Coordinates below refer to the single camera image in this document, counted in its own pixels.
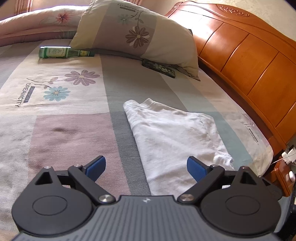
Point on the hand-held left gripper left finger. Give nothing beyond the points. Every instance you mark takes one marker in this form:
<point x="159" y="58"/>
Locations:
<point x="96" y="166"/>

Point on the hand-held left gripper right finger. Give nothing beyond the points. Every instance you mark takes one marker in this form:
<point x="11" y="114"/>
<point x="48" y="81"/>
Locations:
<point x="196" y="169"/>

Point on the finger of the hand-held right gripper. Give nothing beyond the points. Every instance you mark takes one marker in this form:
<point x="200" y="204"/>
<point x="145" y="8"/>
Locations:
<point x="272" y="188"/>

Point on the white printed long-sleeve shirt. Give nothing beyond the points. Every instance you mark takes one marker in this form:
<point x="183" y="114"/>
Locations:
<point x="175" y="139"/>

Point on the wooden nightstand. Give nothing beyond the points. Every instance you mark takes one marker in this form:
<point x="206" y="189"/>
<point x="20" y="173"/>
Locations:
<point x="283" y="176"/>

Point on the small white case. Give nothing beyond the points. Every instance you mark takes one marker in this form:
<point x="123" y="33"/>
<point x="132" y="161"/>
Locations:
<point x="291" y="176"/>

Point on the person's grey trousers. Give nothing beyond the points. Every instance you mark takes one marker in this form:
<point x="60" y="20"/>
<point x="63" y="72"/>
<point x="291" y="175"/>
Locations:
<point x="288" y="220"/>

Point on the white charger plug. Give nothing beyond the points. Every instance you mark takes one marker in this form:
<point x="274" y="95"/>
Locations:
<point x="289" y="156"/>

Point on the phone in printed case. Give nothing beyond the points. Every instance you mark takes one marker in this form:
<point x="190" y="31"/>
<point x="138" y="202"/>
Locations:
<point x="159" y="67"/>

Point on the green glass bottle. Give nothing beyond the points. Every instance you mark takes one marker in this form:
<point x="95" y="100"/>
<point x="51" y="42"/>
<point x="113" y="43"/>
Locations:
<point x="56" y="52"/>

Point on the wooden headboard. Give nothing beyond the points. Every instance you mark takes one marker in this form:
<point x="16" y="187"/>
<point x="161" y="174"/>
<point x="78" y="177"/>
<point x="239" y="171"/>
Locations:
<point x="249" y="51"/>

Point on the floral patchwork pillow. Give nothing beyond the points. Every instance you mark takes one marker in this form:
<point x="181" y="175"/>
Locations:
<point x="129" y="27"/>

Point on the folded pink floral quilt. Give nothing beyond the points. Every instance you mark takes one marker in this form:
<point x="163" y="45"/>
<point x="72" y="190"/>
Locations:
<point x="30" y="25"/>

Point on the pink patterned curtain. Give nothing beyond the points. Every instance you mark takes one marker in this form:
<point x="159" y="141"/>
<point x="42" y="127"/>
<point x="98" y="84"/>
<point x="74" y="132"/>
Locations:
<point x="23" y="5"/>

